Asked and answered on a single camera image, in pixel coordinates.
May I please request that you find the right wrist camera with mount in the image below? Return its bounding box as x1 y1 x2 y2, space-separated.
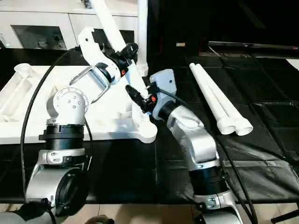
149 69 176 101

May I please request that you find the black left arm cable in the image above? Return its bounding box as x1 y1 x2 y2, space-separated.
20 47 82 196

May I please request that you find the black work mat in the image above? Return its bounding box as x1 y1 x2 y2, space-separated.
0 47 299 205

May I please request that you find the white cabinet with glass doors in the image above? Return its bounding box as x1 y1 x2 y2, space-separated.
0 0 141 49

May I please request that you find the black flat bar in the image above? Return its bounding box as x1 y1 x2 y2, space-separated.
208 41 299 50

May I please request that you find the white plastic table leg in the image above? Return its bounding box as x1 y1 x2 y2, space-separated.
89 0 152 126
194 63 254 136
137 0 149 77
189 64 239 135

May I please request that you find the white board strip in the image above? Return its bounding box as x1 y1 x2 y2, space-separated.
287 58 299 70

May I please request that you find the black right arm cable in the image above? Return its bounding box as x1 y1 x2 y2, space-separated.
154 91 257 224

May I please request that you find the black metal frame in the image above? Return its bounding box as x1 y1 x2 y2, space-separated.
271 210 299 224

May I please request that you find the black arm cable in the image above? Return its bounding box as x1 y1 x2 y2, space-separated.
154 91 257 224
20 47 82 196

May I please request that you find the white plastic table top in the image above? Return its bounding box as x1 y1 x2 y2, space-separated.
0 63 158 144

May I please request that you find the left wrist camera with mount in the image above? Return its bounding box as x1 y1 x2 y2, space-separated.
77 28 113 63

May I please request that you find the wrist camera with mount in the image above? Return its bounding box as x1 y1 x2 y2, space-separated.
149 69 176 101
77 28 113 63

